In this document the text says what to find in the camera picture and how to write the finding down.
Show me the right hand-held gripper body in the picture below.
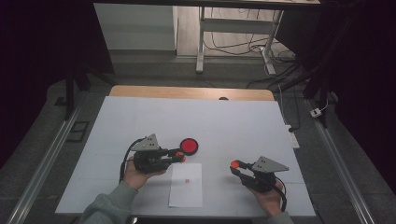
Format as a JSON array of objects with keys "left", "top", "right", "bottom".
[{"left": 245, "top": 156, "right": 290, "bottom": 193}]

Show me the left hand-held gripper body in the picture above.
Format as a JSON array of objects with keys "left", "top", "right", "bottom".
[{"left": 131, "top": 133, "right": 171, "bottom": 175}]

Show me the person's left hand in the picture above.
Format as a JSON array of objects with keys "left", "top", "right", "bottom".
[{"left": 123, "top": 158, "right": 166, "bottom": 191}]

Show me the person's right hand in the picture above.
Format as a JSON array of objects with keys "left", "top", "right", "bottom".
[{"left": 249, "top": 182, "right": 286, "bottom": 217}]

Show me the round red ink pad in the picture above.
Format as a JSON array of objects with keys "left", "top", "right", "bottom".
[{"left": 179, "top": 137, "right": 200, "bottom": 157}]

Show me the white paper sheet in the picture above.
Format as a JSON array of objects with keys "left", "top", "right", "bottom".
[{"left": 168, "top": 162, "right": 204, "bottom": 208}]

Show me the large white table cover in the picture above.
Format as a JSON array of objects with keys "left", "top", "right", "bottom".
[{"left": 55, "top": 95, "right": 317, "bottom": 217}]

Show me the white power strip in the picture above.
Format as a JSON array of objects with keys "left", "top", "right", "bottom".
[{"left": 285, "top": 124, "right": 301, "bottom": 149}]

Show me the dark floor hatch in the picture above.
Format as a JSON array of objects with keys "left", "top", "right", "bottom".
[{"left": 65, "top": 120, "right": 91, "bottom": 144}]

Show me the black metal stand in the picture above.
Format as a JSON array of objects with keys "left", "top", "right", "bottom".
[
  {"left": 64, "top": 60, "right": 116, "bottom": 121},
  {"left": 279, "top": 8, "right": 359, "bottom": 129}
]

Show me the white cabinet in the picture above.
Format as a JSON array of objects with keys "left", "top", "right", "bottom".
[{"left": 93, "top": 3, "right": 178, "bottom": 51}]

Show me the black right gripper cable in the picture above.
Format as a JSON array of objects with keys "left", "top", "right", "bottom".
[{"left": 274, "top": 176, "right": 288, "bottom": 213}]

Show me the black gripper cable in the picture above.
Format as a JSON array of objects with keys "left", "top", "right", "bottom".
[
  {"left": 119, "top": 137, "right": 147, "bottom": 183},
  {"left": 274, "top": 176, "right": 288, "bottom": 213}
]

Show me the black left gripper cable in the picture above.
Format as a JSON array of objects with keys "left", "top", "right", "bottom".
[{"left": 119, "top": 137, "right": 147, "bottom": 183}]

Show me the aluminium floor rail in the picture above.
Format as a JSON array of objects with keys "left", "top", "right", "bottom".
[
  {"left": 306, "top": 99, "right": 376, "bottom": 224},
  {"left": 6, "top": 102, "right": 82, "bottom": 224}
]

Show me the white adapter with cable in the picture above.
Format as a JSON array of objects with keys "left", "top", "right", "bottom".
[{"left": 310, "top": 98, "right": 330, "bottom": 119}]

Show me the black floor cable tangle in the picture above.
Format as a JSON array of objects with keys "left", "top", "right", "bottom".
[{"left": 204, "top": 7, "right": 300, "bottom": 90}]

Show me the white desk frame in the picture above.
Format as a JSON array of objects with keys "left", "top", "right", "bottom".
[{"left": 195, "top": 6, "right": 285, "bottom": 76}]

